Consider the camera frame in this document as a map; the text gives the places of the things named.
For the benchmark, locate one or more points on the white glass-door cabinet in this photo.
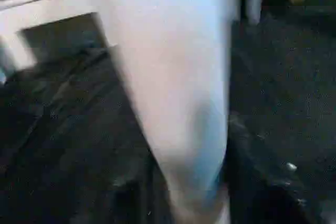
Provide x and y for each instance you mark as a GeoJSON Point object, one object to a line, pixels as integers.
{"type": "Point", "coordinates": [47, 6]}

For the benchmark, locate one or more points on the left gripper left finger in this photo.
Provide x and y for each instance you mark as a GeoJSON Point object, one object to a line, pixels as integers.
{"type": "Point", "coordinates": [136, 200]}

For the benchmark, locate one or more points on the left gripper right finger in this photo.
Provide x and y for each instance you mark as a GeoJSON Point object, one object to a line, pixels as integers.
{"type": "Point", "coordinates": [262, 182]}

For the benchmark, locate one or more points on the black work mat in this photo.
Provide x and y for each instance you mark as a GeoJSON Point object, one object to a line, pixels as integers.
{"type": "Point", "coordinates": [65, 129]}

